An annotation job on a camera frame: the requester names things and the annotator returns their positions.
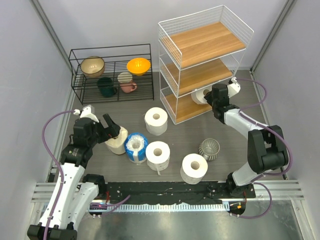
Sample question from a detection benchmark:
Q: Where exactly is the dotted white paper towel roll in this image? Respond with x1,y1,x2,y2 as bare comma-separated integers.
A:
180,153,208,185

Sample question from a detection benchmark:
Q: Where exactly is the white cable duct strip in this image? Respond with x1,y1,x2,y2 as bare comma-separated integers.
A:
114,201,230,213

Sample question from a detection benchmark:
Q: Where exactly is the grey ribbed mug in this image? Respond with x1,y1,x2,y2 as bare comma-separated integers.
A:
198,138,220,162

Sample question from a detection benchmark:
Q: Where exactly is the cream squashed paper towel roll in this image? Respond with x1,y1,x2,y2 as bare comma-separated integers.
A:
104,126,129,155

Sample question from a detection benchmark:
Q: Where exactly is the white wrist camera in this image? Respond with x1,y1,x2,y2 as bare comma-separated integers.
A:
226,77,241,99
73,105,100,123

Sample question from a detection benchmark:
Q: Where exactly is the orange bowl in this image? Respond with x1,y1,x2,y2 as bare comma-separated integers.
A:
126,57,151,76

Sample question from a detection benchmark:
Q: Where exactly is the white wire wooden shelf unit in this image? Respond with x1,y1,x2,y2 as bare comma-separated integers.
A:
158,5,254,125

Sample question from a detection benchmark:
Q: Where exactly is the dark green mug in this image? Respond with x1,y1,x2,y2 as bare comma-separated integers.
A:
96,77,118,98

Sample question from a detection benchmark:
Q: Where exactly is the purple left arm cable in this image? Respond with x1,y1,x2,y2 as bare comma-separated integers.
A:
41,109,76,240

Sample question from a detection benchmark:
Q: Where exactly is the blue wrapped paper towel roll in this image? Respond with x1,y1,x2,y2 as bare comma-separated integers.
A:
124,132,149,164

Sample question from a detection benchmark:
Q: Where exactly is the cream round lid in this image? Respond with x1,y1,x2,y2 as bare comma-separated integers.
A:
117,72,133,83

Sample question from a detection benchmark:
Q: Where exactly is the black wire dish rack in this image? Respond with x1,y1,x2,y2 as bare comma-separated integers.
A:
68,43,155,105

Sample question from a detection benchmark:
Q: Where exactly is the beige ceramic bowl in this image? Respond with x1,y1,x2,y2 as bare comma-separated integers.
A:
80,56,105,78

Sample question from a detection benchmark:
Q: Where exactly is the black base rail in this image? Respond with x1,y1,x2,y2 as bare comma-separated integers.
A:
102,181,256,205

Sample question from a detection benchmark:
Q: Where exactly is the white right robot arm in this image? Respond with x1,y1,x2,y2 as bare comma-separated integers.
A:
204,83,290,198

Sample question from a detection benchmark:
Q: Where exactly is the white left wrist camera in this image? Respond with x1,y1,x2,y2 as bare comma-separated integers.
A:
73,105,100,123

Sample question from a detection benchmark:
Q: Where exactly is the pink mug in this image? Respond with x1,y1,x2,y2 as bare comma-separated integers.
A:
119,81,138,93

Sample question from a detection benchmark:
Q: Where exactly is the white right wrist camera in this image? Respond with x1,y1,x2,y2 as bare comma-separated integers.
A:
226,77,241,99

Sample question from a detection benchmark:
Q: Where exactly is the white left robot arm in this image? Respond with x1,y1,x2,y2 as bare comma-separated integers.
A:
27,112,121,240

